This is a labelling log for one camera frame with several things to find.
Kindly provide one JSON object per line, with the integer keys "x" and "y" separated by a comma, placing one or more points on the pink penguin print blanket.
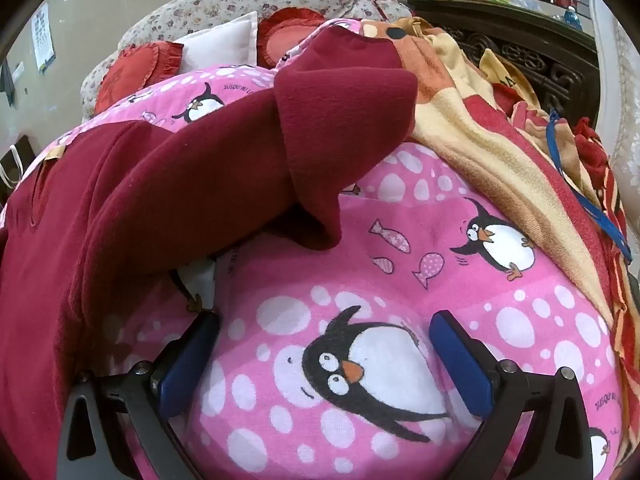
{"x": 400, "y": 270}

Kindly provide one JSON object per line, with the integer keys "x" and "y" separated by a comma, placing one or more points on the white wall paper sheet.
{"x": 42, "y": 35}

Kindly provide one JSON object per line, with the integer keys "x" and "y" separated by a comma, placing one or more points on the red terry cloth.
{"x": 592, "y": 147}

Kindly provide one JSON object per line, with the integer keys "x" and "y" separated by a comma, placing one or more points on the white square pillow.
{"x": 220, "y": 42}

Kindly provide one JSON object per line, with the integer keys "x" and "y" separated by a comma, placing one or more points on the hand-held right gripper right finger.
{"x": 462, "y": 365}

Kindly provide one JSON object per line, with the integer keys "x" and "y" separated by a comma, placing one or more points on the blue bottle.
{"x": 572, "y": 19}

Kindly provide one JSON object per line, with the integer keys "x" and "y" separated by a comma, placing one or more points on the orange yellow plush blanket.
{"x": 480, "y": 125}

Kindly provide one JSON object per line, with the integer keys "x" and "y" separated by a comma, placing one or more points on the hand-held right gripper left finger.
{"x": 185, "y": 365}

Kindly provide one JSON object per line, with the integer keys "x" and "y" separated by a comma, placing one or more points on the dark red fleece garment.
{"x": 150, "y": 185}

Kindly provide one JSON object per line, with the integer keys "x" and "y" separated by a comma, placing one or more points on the red heart-shaped pillow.
{"x": 280, "y": 35}
{"x": 135, "y": 72}

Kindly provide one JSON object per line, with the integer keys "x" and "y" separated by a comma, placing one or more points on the dark carved wooden cabinet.
{"x": 540, "y": 45}

